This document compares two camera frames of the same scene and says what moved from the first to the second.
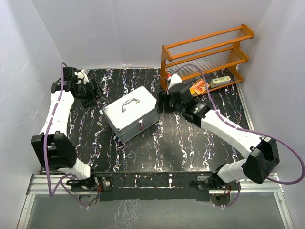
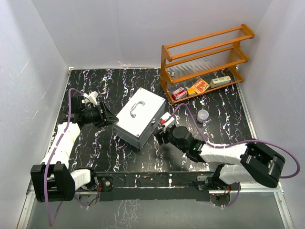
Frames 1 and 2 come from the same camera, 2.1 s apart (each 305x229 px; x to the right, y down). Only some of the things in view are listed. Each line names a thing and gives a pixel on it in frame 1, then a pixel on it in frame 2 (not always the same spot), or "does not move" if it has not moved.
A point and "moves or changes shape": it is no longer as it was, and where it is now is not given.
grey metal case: (132, 113) moves or changes shape
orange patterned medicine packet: (199, 86) does not move
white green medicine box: (218, 81) does not move
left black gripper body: (86, 93) → (94, 115)
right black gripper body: (169, 106) → (166, 135)
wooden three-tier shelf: (207, 63) does not move
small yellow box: (192, 90) does not move
